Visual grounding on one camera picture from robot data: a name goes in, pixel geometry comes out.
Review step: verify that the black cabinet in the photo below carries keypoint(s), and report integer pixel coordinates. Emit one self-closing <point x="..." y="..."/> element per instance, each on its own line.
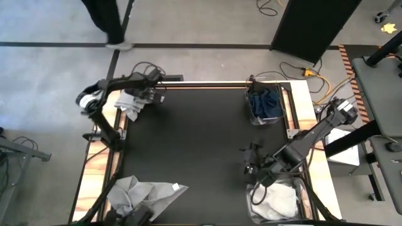
<point x="314" y="28"/>

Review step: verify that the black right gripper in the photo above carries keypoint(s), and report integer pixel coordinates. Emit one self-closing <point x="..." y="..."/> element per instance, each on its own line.
<point x="259" y="166"/>

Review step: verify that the clear plastic bin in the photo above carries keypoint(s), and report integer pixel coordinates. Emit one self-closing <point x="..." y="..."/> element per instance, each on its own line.
<point x="259" y="121"/>
<point x="303" y="201"/>

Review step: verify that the grey desk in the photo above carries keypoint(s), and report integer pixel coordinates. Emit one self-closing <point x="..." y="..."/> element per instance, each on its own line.
<point x="377" y="94"/>
<point x="389" y="182"/>

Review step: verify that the orange black striped strip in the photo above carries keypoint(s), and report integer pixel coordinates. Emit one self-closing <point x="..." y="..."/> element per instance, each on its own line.
<point x="346" y="61"/>

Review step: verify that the yellow paper scrap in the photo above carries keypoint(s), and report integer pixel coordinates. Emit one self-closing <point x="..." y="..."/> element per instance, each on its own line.
<point x="389" y="28"/>

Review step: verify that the white towel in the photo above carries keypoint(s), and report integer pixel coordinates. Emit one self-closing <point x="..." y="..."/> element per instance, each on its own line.
<point x="279" y="201"/>

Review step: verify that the black computer mouse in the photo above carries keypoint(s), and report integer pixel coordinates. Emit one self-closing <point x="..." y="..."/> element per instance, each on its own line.
<point x="393" y="147"/>

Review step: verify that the dark blue towel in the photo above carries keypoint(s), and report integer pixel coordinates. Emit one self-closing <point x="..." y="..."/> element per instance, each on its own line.
<point x="265" y="105"/>

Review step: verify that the black table mat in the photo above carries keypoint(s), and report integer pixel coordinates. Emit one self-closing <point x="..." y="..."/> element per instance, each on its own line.
<point x="201" y="141"/>

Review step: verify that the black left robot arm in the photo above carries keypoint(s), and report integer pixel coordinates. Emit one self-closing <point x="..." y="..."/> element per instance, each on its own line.
<point x="125" y="83"/>

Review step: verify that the black caster wheel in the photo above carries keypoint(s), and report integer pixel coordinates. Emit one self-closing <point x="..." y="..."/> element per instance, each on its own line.
<point x="380" y="17"/>

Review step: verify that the grey desk frame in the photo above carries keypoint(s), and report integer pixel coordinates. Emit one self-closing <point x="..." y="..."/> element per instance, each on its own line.
<point x="28" y="152"/>

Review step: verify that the yellow power plug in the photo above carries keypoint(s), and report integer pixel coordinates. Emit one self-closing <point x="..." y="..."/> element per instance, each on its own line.
<point x="308" y="73"/>

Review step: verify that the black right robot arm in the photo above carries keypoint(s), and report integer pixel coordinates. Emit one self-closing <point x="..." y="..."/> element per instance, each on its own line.
<point x="311" y="138"/>

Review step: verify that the black pole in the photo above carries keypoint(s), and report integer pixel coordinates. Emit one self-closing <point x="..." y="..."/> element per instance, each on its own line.
<point x="383" y="50"/>

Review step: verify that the black beam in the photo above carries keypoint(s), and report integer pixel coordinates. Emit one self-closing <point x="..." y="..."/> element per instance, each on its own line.
<point x="351" y="139"/>

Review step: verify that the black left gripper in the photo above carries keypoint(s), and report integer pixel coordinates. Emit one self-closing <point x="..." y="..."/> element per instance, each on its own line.
<point x="150" y="95"/>

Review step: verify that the grey towel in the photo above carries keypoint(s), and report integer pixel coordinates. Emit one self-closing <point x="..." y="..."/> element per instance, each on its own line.
<point x="147" y="194"/>
<point x="128" y="105"/>

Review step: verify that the pale step stool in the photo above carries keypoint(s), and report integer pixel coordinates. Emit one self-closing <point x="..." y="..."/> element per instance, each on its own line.
<point x="344" y="153"/>

